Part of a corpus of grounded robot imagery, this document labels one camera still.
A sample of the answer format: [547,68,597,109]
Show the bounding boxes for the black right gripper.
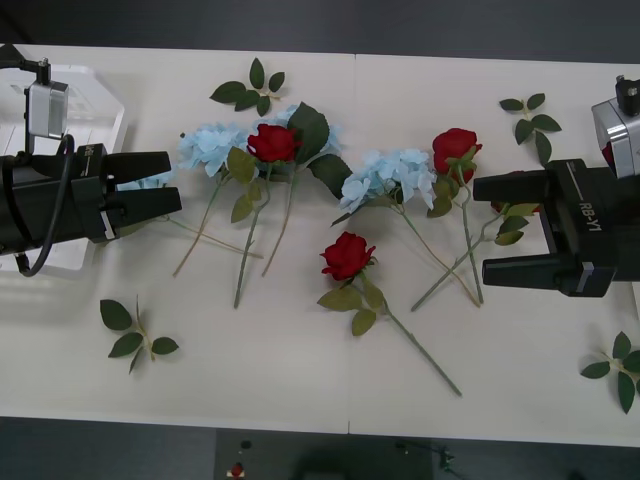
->
[471,158,624,299]

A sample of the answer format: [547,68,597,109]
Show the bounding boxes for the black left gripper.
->
[68,143,183,245]

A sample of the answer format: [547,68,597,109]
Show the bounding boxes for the shallow white box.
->
[0,62,129,274]

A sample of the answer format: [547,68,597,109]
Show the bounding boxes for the loose green leaf twig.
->
[208,57,286,117]
[579,330,640,415]
[98,294,180,375]
[498,92,564,169]

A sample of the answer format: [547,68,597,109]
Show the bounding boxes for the pale blue flower, large leaves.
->
[262,101,354,278]

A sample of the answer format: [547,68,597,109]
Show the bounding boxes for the black left wrist camera cable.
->
[14,133,77,278]

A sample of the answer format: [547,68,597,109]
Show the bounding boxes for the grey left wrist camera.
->
[0,43,71,140]

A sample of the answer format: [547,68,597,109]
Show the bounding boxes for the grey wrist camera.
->
[590,73,640,180]
[0,43,71,140]

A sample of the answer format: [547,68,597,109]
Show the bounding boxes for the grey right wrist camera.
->
[590,73,640,180]

